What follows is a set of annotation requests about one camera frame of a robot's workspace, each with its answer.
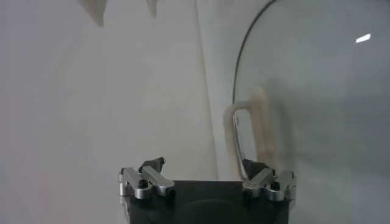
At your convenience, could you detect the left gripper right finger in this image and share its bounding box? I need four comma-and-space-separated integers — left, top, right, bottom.
242, 158, 297, 202

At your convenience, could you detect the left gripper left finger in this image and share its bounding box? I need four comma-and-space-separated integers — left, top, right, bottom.
118, 156, 177, 200

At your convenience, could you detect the glass lid with cream handle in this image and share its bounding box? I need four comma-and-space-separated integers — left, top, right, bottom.
223, 0, 390, 224

